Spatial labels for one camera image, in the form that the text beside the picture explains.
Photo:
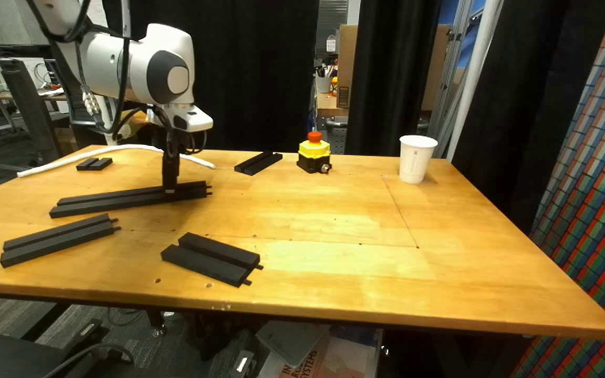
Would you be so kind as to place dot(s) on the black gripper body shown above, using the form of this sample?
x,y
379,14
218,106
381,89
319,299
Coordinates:
x,y
171,159

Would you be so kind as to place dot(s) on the wide black track piece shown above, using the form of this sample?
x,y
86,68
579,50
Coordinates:
x,y
213,259

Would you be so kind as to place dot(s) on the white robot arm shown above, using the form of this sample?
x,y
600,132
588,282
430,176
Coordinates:
x,y
156,69

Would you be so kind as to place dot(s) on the white flexible tube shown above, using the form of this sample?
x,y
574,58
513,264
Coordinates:
x,y
75,157

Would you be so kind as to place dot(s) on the small black block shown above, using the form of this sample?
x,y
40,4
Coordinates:
x,y
93,165

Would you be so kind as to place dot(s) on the black office chair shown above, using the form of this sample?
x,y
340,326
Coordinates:
x,y
33,109

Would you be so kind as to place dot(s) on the long black track piece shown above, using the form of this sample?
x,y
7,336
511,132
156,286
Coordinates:
x,y
57,238

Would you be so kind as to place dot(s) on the black curtain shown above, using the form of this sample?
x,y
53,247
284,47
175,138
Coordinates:
x,y
391,62

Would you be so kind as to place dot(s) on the white paper cup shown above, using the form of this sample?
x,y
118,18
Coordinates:
x,y
415,156

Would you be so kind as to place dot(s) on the colourful patterned panel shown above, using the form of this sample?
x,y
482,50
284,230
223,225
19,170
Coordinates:
x,y
569,225

